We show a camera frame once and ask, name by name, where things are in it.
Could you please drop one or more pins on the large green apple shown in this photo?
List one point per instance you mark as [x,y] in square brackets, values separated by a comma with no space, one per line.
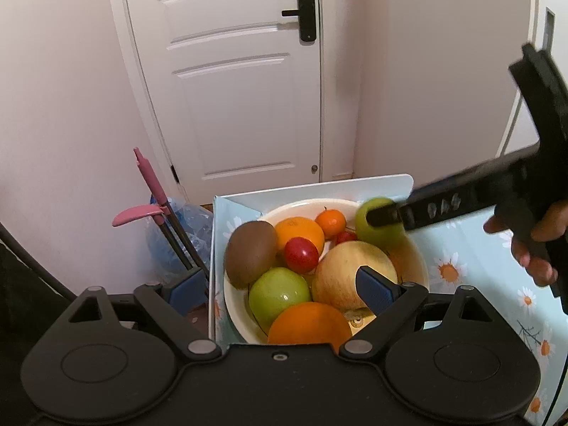
[275,291]

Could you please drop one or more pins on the white door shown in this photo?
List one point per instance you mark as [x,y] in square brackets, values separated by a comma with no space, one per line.
[229,95]

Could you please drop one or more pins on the pink dustpan handle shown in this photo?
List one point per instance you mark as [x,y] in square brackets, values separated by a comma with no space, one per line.
[156,212]

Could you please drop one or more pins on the red plum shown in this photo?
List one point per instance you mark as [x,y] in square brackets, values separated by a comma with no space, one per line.
[301,255]

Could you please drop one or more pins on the black door handle lock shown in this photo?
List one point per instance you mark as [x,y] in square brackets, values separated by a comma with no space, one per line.
[306,16]

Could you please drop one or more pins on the yellow red apple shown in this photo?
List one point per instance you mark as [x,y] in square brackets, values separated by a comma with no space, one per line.
[334,278]

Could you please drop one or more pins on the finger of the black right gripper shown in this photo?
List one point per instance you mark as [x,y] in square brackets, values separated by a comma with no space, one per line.
[385,215]

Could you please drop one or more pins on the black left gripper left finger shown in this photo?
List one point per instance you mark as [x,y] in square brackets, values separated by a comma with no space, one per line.
[168,306]

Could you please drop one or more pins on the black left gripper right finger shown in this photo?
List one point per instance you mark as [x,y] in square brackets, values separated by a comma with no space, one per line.
[393,305]

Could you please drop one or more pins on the blue daisy tablecloth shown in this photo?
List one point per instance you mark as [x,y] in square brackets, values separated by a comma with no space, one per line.
[454,253]

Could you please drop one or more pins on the small green apple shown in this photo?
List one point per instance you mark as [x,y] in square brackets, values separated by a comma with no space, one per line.
[384,237]

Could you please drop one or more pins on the person right hand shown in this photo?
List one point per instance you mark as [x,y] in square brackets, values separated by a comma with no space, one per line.
[528,244]

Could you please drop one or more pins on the cream cartoon plate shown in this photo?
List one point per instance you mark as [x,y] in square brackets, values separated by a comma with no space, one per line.
[412,257]

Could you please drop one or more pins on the small red cherry tomato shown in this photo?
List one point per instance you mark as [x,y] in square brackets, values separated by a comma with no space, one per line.
[345,236]

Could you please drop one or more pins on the brown kiwi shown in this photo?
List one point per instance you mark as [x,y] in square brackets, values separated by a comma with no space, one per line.
[250,252]

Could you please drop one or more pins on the pink broom handle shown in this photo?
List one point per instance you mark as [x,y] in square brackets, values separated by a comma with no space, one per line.
[170,225]

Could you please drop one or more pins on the small tangerine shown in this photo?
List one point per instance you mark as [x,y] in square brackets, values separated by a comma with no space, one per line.
[332,222]

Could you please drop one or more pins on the black jacket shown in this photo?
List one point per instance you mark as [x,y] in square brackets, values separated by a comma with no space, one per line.
[29,307]

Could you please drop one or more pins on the black pole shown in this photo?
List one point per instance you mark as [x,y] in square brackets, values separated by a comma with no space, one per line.
[22,254]

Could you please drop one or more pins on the large orange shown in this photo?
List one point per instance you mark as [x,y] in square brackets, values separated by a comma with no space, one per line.
[310,323]
[304,227]

